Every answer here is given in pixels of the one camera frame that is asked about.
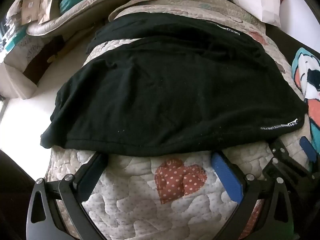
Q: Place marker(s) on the cartoon printed blanket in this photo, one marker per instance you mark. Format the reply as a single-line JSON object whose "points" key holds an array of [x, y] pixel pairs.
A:
{"points": [[310, 80]]}

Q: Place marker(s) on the black pants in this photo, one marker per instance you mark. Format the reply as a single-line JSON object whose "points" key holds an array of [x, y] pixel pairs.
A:
{"points": [[162, 92]]}

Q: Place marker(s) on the brown paper bag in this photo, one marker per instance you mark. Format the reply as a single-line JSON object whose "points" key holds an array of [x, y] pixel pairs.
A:
{"points": [[30, 11], [48, 2]]}

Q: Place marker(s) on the quilted heart pattern blanket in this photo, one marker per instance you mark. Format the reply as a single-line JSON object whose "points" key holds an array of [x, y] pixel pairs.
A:
{"points": [[130, 205]]}

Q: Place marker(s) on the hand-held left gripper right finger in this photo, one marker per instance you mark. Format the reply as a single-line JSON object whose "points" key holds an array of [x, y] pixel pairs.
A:
{"points": [[226, 177]]}

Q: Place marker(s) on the beige quilted cushion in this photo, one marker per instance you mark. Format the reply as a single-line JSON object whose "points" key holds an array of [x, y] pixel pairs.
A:
{"points": [[75, 17]]}

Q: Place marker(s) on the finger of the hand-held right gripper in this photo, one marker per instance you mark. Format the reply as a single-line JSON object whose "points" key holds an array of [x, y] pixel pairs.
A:
{"points": [[307, 147], [283, 156]]}

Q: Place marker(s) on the white pillow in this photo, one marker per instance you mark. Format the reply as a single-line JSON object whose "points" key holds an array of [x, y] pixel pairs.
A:
{"points": [[255, 0]]}

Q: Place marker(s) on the teal and white carton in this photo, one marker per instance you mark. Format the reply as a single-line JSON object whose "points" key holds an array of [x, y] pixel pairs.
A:
{"points": [[12, 43]]}

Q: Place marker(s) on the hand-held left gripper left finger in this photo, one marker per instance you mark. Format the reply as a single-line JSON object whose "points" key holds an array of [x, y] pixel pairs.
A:
{"points": [[91, 175]]}

